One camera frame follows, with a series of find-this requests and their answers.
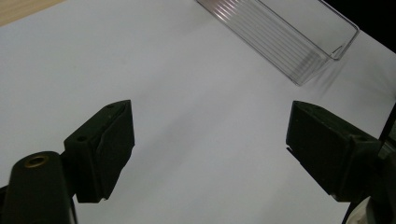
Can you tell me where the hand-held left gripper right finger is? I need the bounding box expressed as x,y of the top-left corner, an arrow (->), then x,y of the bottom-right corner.
285,100 -> 382,203

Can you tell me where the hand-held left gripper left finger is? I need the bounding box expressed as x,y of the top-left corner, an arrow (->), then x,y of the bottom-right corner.
64,99 -> 135,203

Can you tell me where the clear plastic packaging box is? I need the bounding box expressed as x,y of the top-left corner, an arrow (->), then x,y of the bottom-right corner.
195,0 -> 361,87

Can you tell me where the white board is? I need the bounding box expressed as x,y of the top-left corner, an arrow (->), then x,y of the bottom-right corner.
0,0 -> 396,224

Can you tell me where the wooden table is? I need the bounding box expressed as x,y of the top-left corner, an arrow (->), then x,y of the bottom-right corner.
0,0 -> 66,27

